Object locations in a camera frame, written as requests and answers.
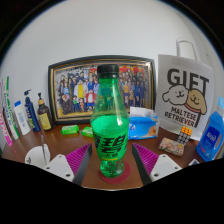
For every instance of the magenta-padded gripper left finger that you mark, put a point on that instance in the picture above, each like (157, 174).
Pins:
(77, 159)

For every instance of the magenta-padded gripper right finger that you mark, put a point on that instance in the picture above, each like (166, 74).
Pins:
(146, 159)

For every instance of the green plastic drink bottle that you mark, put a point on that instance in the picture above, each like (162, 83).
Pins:
(110, 133)

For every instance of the small floral box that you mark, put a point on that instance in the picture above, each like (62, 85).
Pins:
(171, 146)

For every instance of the small green packet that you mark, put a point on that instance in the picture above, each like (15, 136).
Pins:
(70, 129)
(87, 132)

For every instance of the blue tissue pack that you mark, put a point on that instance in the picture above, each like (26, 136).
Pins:
(143, 126)

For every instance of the white straw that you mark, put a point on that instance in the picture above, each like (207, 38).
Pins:
(43, 146)

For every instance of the floral patterned paper cup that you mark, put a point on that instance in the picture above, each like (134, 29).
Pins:
(33, 156)

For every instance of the puzzle cube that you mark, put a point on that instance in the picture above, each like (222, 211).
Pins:
(184, 135)

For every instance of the white remote control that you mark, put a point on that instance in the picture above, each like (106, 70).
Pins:
(193, 162)

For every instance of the amber pump bottle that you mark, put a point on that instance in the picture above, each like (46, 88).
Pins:
(44, 118)

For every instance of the blue pump bottle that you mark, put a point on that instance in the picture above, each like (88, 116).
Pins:
(32, 115)

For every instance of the white bottle with blue cap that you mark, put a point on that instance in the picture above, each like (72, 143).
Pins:
(22, 120)

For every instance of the blue detergent bottle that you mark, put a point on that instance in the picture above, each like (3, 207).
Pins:
(210, 136)

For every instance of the framed group photo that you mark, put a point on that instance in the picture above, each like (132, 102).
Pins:
(73, 90)

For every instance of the white paper gift bag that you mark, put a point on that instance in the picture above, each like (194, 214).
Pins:
(185, 93)

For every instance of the white green shuttlecock tube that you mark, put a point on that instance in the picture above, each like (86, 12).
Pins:
(10, 113)

